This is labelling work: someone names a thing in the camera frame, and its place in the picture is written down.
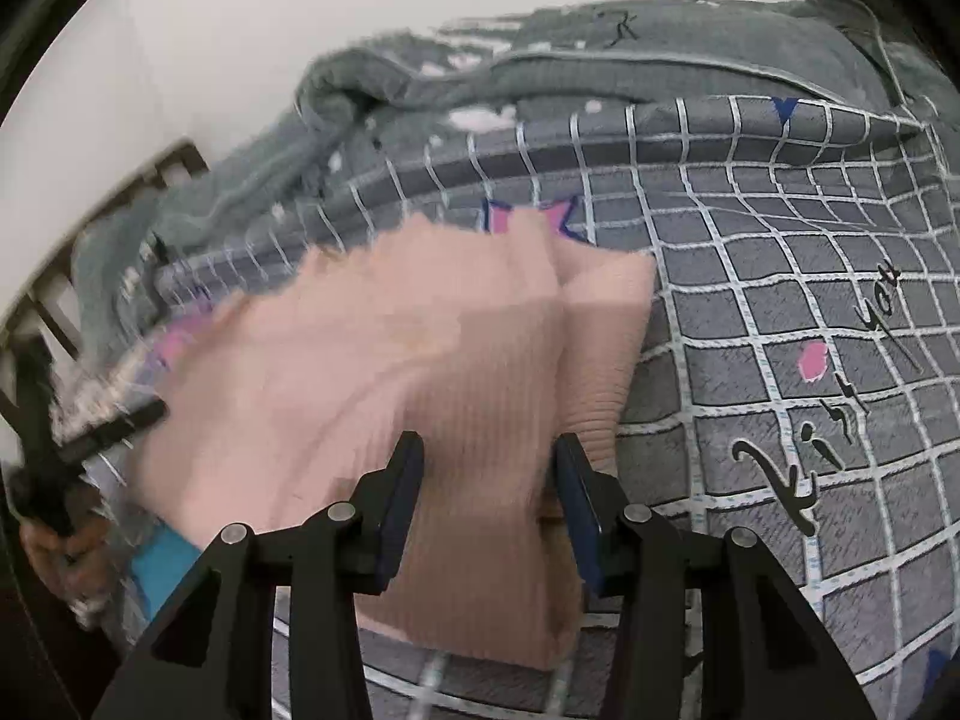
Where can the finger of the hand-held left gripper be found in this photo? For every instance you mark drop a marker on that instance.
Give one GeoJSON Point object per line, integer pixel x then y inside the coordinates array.
{"type": "Point", "coordinates": [112, 431]}

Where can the person's left hand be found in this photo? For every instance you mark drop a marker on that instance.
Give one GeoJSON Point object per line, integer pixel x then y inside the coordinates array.
{"type": "Point", "coordinates": [64, 562]}

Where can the grey checked star blanket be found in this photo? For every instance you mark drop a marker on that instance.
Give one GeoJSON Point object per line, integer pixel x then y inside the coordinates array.
{"type": "Point", "coordinates": [750, 315]}

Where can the grey-blue quilt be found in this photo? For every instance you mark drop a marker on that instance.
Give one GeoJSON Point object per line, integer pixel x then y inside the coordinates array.
{"type": "Point", "coordinates": [360, 97]}

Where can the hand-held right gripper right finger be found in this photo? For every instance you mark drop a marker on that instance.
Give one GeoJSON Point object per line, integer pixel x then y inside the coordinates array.
{"type": "Point", "coordinates": [585, 517]}

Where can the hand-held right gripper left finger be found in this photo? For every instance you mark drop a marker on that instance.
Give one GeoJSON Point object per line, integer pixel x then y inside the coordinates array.
{"type": "Point", "coordinates": [394, 510]}

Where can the floral bed sheet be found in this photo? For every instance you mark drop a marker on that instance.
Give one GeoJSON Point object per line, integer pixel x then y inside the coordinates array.
{"type": "Point", "coordinates": [97, 394]}

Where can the pink knit sweater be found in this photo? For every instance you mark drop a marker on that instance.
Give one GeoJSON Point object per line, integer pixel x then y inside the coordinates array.
{"type": "Point", "coordinates": [450, 345]}

